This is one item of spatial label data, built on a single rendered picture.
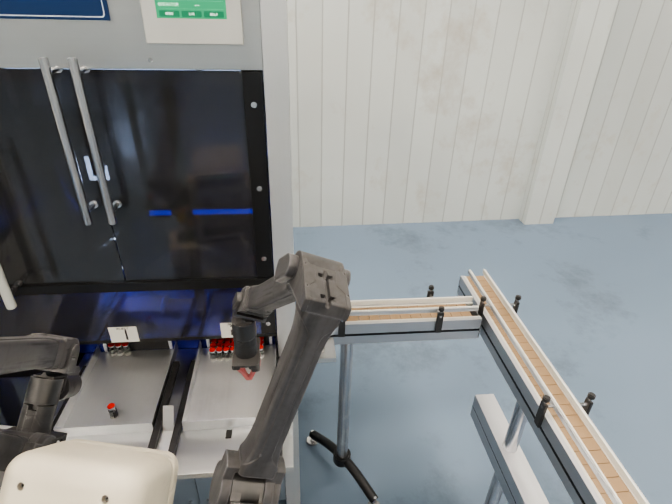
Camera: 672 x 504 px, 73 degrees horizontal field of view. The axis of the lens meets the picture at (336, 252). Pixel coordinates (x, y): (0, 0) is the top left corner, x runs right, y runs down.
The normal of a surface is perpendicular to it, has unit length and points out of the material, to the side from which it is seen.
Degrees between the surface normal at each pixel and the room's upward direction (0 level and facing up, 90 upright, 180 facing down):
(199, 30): 90
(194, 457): 0
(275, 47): 90
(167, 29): 90
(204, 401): 0
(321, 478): 0
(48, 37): 90
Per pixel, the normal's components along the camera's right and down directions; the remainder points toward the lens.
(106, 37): 0.09, 0.50
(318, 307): 0.26, 0.34
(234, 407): 0.02, -0.87
